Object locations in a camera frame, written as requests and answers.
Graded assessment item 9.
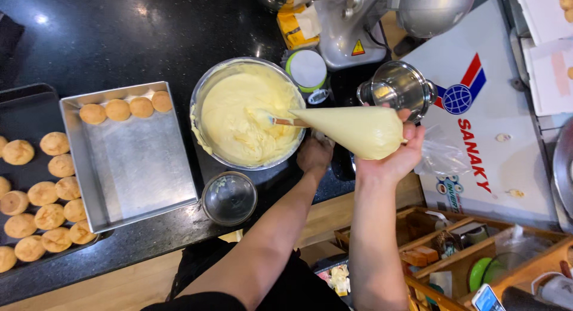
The green container with white lid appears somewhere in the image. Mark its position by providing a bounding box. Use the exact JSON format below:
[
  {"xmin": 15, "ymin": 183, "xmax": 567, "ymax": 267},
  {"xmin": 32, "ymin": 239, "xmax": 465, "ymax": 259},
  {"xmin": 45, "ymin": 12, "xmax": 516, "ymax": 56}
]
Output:
[{"xmin": 285, "ymin": 49, "xmax": 328, "ymax": 94}]

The white chest freezer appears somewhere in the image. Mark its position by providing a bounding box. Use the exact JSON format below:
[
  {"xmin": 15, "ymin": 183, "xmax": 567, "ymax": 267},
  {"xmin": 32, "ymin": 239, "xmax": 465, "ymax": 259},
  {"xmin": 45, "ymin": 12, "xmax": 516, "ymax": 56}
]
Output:
[{"xmin": 401, "ymin": 0, "xmax": 560, "ymax": 231}]

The white paper-lined tray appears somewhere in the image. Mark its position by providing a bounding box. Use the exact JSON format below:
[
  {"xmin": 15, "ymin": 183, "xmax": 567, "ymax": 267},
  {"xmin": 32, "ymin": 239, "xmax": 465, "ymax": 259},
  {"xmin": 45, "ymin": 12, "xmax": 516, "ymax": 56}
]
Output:
[
  {"xmin": 521, "ymin": 38, "xmax": 573, "ymax": 117},
  {"xmin": 512, "ymin": 0, "xmax": 573, "ymax": 45}
]

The wooden-handled spatula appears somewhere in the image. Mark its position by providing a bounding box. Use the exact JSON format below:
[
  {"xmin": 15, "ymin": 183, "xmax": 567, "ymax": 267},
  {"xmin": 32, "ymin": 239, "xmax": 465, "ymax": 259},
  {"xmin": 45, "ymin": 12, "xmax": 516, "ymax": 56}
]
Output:
[{"xmin": 248, "ymin": 107, "xmax": 310, "ymax": 129}]

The golden cream puff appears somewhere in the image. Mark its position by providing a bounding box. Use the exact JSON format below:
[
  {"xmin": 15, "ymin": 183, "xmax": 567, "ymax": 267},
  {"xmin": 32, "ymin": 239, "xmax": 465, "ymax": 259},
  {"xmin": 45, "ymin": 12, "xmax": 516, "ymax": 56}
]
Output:
[
  {"xmin": 151, "ymin": 90, "xmax": 173, "ymax": 113},
  {"xmin": 79, "ymin": 103, "xmax": 107, "ymax": 126},
  {"xmin": 105, "ymin": 99, "xmax": 132, "ymax": 122},
  {"xmin": 129, "ymin": 97, "xmax": 155, "ymax": 119}
]

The yellow paper packet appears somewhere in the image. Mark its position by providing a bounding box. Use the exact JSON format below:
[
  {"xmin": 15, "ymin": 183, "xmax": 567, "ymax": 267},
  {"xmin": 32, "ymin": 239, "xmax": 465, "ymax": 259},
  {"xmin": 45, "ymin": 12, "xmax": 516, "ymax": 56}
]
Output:
[{"xmin": 276, "ymin": 0, "xmax": 323, "ymax": 51}]

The black baking tray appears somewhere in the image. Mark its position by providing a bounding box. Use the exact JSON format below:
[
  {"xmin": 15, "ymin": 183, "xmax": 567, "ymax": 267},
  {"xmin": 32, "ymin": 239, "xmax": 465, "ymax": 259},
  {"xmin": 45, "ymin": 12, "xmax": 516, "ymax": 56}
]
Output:
[{"xmin": 0, "ymin": 83, "xmax": 115, "ymax": 276}]

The cream-filled clear piping bag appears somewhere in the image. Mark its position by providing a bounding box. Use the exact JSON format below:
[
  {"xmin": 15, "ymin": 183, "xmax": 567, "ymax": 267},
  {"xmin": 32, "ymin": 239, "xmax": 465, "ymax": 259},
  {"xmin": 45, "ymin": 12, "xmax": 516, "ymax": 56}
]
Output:
[{"xmin": 288, "ymin": 106, "xmax": 408, "ymax": 161}]

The small steel pot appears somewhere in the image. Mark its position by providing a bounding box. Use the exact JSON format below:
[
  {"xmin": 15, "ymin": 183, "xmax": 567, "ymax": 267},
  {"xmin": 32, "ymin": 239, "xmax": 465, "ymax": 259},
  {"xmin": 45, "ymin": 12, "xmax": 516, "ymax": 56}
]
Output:
[{"xmin": 357, "ymin": 61, "xmax": 438, "ymax": 124}]

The silver stand mixer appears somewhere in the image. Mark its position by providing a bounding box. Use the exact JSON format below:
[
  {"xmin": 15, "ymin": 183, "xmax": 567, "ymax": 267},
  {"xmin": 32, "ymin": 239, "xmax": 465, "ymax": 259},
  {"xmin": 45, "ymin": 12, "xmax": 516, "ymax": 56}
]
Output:
[{"xmin": 309, "ymin": 0, "xmax": 479, "ymax": 71}]

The small glass bowl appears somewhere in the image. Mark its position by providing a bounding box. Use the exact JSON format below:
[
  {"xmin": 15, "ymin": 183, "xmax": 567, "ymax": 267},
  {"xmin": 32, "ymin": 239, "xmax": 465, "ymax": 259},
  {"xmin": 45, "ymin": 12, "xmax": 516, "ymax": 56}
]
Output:
[{"xmin": 201, "ymin": 171, "xmax": 258, "ymax": 227}]

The clear plastic bag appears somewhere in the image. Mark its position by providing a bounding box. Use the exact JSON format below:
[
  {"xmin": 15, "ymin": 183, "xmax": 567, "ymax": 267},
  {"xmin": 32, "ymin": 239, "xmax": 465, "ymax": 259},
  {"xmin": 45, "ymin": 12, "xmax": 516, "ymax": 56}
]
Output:
[{"xmin": 414, "ymin": 123, "xmax": 473, "ymax": 177}]

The large steel mixing bowl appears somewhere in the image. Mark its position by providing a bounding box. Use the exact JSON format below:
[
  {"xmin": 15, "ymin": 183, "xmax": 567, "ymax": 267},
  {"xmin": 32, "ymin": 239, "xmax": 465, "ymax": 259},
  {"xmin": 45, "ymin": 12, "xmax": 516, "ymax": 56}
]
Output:
[{"xmin": 189, "ymin": 57, "xmax": 309, "ymax": 171}]

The smartphone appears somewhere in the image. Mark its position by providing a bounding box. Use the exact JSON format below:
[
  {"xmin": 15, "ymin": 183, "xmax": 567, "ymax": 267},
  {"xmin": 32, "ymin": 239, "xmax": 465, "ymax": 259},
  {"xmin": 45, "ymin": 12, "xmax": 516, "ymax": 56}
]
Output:
[{"xmin": 471, "ymin": 283, "xmax": 506, "ymax": 311}]

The square steel baking pan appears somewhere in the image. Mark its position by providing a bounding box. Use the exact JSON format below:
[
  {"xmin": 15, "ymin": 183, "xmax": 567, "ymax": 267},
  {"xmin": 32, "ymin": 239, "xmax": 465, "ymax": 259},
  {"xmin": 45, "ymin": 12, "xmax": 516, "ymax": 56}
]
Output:
[{"xmin": 59, "ymin": 81, "xmax": 199, "ymax": 234}]

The person's left hand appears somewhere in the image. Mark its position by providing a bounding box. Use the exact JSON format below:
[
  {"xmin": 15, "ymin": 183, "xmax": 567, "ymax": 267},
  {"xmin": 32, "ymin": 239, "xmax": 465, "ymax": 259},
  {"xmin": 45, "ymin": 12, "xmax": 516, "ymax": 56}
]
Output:
[{"xmin": 296, "ymin": 136, "xmax": 335, "ymax": 174}]

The person's right hand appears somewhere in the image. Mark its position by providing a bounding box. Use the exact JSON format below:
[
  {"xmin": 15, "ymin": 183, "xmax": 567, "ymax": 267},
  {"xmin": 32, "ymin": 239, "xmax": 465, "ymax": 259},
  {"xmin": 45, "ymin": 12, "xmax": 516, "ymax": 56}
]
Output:
[{"xmin": 355, "ymin": 107, "xmax": 427, "ymax": 180}]

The wooden crate shelf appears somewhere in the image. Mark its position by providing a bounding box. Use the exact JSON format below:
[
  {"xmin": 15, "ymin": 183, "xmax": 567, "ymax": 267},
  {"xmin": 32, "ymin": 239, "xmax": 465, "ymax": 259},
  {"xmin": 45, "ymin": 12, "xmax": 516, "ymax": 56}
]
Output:
[{"xmin": 333, "ymin": 206, "xmax": 573, "ymax": 311}]

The batch of baked puffs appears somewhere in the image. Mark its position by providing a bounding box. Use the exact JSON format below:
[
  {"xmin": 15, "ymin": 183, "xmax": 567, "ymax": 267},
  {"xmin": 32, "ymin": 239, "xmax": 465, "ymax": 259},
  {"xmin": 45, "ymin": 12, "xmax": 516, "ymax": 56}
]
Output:
[{"xmin": 0, "ymin": 131, "xmax": 97, "ymax": 274}]

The person's black apron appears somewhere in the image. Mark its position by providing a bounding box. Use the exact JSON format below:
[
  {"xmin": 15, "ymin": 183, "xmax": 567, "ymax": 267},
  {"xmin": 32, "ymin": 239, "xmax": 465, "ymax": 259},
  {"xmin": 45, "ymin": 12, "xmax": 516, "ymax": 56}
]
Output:
[{"xmin": 141, "ymin": 237, "xmax": 352, "ymax": 311}]

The yellow custard cream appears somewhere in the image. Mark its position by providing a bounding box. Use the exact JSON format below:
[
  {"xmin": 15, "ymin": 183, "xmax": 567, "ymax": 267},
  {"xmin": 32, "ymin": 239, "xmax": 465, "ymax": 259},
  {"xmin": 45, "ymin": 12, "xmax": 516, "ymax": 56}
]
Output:
[{"xmin": 192, "ymin": 65, "xmax": 305, "ymax": 166}]

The round steel pan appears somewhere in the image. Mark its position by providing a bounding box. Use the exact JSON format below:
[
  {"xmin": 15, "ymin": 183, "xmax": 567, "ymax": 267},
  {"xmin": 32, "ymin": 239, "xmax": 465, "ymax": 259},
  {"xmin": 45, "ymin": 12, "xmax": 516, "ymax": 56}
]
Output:
[{"xmin": 552, "ymin": 119, "xmax": 573, "ymax": 233}]

